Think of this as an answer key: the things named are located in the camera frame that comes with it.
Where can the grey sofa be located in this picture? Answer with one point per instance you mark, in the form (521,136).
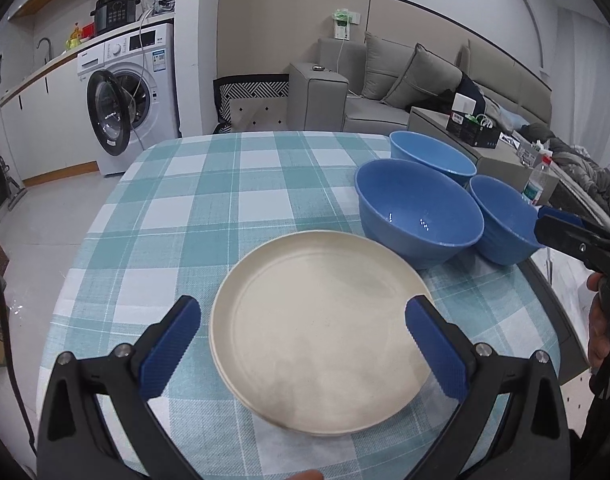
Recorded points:
(365,115)

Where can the grey sofa pillow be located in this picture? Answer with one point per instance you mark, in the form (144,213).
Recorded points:
(385,70)
(425,80)

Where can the red container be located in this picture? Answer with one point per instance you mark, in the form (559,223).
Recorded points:
(88,31)

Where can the plastic water bottle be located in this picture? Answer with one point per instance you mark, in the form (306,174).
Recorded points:
(536,185)

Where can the person's right hand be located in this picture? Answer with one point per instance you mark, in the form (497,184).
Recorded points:
(596,340)

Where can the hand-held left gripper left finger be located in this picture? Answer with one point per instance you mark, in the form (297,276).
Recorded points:
(170,350)

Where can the white kitchen cabinets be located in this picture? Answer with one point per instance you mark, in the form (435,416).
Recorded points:
(50,125)

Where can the white marble side table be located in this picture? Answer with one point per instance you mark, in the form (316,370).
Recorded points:
(565,300)

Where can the cream round plate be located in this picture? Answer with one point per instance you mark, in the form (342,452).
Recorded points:
(315,330)

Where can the white green wall device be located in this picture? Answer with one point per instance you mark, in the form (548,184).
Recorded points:
(344,24)

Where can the black pressure cooker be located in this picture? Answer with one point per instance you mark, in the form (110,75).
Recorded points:
(116,12)

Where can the yellow green bottle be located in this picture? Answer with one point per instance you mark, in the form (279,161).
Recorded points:
(74,37)

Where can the blue bowl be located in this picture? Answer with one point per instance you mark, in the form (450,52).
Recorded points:
(415,200)
(435,152)
(500,215)

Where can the black box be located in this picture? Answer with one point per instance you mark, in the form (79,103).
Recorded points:
(472,132)

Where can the teal plaid tablecloth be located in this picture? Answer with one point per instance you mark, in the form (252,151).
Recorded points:
(185,220)

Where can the grey side cabinet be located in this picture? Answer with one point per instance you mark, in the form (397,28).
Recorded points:
(500,165)

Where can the small white green box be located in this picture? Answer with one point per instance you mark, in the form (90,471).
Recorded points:
(529,149)

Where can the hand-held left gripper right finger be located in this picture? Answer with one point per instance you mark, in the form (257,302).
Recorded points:
(437,355)

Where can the person's left hand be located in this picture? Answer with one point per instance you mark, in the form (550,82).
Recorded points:
(305,475)

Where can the dark clothing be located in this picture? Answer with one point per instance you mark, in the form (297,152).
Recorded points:
(472,85)

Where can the metal faucet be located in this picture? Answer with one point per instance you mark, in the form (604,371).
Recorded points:
(46,47)

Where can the white washing machine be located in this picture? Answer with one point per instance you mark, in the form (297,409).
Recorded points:
(155,110)

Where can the grey clothes pile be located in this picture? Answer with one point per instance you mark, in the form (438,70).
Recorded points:
(580,170)

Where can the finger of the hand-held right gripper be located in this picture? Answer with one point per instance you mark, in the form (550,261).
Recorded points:
(565,237)
(560,215)

